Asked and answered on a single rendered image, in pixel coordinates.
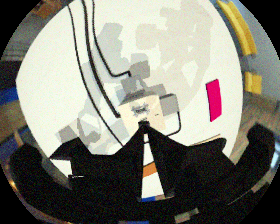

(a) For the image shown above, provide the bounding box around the orange rectangular block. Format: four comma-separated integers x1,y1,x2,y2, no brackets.
143,161,157,177

